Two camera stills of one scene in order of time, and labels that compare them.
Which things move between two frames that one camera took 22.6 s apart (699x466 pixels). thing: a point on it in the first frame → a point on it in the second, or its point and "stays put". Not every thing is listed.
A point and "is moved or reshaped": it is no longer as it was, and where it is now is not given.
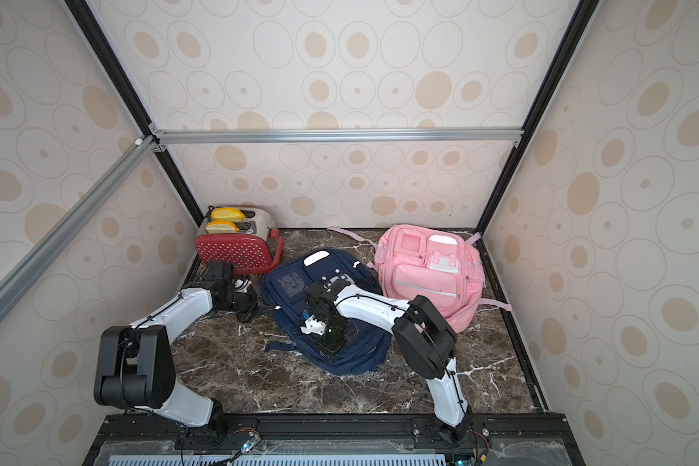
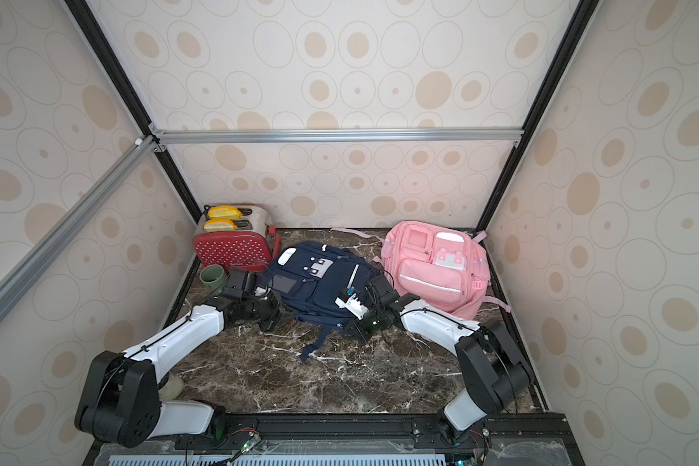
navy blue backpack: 283,292 is moved or reshaped
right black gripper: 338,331 → 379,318
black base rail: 333,440 stays put
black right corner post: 580,22 stays put
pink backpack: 437,268 stays put
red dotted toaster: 242,235 stays put
